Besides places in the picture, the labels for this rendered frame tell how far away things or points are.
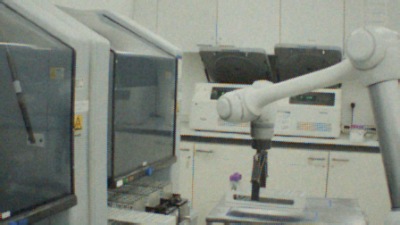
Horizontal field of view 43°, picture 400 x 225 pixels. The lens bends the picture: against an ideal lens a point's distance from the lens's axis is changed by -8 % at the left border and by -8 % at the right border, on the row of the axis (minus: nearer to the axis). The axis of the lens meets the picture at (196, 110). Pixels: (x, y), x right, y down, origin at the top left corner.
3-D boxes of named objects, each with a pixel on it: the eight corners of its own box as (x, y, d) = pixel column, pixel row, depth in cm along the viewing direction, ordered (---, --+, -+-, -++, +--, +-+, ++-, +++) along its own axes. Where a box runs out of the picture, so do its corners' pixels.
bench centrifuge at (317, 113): (264, 136, 397) (268, 41, 392) (277, 128, 456) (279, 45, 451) (338, 139, 381) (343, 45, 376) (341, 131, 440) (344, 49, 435)
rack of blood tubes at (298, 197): (224, 205, 203) (225, 189, 203) (231, 200, 212) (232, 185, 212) (301, 212, 193) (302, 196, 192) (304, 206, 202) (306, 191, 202)
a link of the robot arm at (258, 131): (277, 122, 204) (276, 138, 205) (254, 121, 207) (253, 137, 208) (271, 124, 196) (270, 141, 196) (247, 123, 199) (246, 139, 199)
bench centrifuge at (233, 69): (187, 130, 415) (190, 45, 410) (212, 124, 473) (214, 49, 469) (259, 136, 397) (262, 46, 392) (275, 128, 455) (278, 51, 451)
